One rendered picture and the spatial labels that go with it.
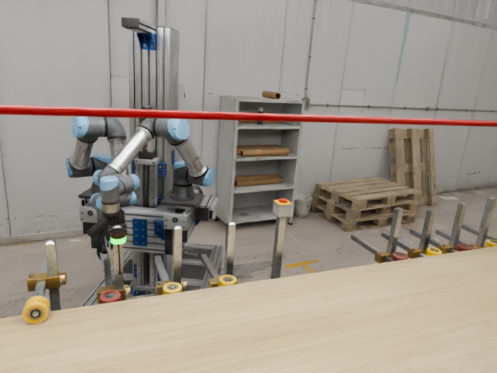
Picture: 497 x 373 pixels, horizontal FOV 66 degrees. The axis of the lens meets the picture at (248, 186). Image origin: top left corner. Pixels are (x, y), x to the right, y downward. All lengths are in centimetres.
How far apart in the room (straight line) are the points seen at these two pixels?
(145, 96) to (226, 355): 164
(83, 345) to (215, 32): 367
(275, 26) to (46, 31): 244
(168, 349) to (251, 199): 376
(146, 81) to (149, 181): 61
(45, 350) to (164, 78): 161
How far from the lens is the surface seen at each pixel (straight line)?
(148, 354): 139
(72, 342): 149
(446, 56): 699
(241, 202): 494
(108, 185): 168
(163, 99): 244
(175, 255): 175
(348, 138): 572
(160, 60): 244
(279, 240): 190
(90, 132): 206
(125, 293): 179
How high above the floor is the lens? 179
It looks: 16 degrees down
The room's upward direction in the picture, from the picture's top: 4 degrees clockwise
